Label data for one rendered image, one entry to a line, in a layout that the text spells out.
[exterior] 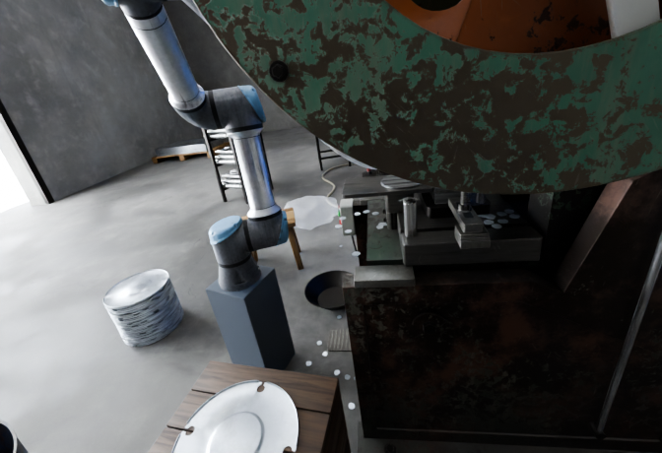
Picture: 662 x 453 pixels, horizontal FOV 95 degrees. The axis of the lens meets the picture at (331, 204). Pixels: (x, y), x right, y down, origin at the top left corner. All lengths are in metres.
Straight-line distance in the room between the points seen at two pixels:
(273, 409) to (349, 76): 0.79
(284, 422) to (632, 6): 0.93
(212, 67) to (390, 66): 7.98
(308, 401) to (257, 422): 0.13
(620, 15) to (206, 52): 8.13
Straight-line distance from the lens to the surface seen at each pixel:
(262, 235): 1.05
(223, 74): 8.20
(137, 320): 1.78
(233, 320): 1.21
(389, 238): 0.88
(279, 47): 0.39
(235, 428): 0.92
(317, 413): 0.89
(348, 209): 1.16
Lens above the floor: 1.09
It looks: 23 degrees down
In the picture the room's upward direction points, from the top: 8 degrees counter-clockwise
